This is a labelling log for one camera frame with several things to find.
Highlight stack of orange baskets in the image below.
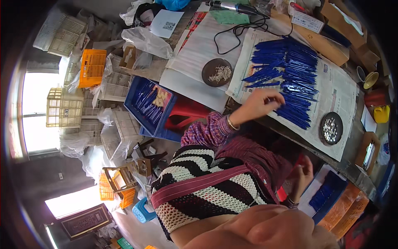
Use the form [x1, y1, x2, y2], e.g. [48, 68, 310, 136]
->
[317, 182, 370, 240]

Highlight heap of white plastic baskets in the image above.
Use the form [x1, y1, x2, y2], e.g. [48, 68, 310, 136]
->
[33, 8, 145, 159]

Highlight person's right hand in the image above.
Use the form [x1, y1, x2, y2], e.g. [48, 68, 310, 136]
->
[288, 155, 314, 202]

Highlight long cardboard box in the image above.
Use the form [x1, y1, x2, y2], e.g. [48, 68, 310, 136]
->
[270, 9, 351, 67]

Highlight yellow cup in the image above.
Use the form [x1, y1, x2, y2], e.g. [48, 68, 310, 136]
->
[363, 72, 380, 90]

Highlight wooden stool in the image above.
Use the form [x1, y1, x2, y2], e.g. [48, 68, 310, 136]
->
[102, 162, 139, 194]

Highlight gold bracelet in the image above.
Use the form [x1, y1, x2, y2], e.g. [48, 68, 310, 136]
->
[226, 114, 240, 131]

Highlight white paper sheets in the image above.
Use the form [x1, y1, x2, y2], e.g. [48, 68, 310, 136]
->
[159, 12, 251, 113]

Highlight dark dish with white parts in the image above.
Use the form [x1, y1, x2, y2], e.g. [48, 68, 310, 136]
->
[201, 58, 233, 88]

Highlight dark dish with silver beads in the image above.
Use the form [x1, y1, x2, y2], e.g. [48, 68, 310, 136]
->
[320, 112, 344, 146]

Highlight orange crates under stool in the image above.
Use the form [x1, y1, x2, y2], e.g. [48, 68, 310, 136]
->
[98, 171, 137, 209]

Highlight white printed card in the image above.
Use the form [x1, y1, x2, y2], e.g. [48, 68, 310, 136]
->
[150, 9, 184, 39]

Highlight clear plastic bag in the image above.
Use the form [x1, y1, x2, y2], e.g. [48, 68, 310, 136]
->
[121, 26, 174, 60]

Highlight black power cable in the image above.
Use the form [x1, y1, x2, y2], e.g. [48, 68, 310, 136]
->
[214, 14, 294, 55]

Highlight cream plastic basket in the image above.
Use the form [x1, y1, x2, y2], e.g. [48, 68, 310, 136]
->
[46, 87, 85, 128]

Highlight stack of cardboard boxes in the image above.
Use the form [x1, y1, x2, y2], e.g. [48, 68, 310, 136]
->
[320, 0, 381, 66]

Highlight small blue plastic stool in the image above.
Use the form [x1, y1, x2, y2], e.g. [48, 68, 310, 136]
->
[132, 197, 158, 223]

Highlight cardboard box with metal parts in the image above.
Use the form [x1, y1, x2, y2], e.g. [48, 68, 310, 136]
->
[354, 132, 381, 177]

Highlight newspaper sheet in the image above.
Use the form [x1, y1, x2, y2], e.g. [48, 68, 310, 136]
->
[226, 28, 360, 162]

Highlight person's body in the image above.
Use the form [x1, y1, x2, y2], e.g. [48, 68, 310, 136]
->
[151, 134, 339, 249]

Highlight yellow plastic jug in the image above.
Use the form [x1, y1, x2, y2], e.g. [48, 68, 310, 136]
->
[373, 105, 391, 124]

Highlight red plastic stool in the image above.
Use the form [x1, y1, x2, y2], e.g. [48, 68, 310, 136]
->
[164, 96, 212, 131]

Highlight green plastic crate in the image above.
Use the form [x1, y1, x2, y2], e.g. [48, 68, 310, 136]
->
[116, 237, 134, 249]

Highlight red container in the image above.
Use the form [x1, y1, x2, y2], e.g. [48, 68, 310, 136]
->
[364, 88, 388, 108]

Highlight pile of blue plastic sticks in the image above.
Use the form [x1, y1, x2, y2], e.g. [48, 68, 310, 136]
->
[242, 36, 321, 131]

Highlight blue crate with blue sticks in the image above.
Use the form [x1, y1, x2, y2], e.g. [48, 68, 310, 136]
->
[298, 164, 349, 225]

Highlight white label card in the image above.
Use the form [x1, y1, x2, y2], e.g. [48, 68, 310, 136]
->
[291, 11, 325, 34]

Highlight blue tray with blue sticks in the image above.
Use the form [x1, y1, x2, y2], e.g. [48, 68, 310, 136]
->
[124, 76, 184, 143]

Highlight blue plastic bag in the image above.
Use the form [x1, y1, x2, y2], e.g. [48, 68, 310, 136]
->
[154, 0, 191, 12]

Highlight black and silver electric tool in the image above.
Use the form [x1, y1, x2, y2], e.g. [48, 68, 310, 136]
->
[207, 0, 259, 16]

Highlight small cardboard box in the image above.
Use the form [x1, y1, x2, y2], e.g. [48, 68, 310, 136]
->
[119, 46, 137, 70]

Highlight orange plastic basket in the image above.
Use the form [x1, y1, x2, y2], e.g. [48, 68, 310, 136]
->
[78, 49, 107, 88]

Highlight dark framed picture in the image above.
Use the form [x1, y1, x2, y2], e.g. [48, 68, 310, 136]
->
[60, 203, 113, 241]

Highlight green paper sheet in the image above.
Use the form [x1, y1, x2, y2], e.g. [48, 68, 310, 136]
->
[210, 10, 250, 25]

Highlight person's left hand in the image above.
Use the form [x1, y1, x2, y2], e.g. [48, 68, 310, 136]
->
[231, 89, 285, 128]

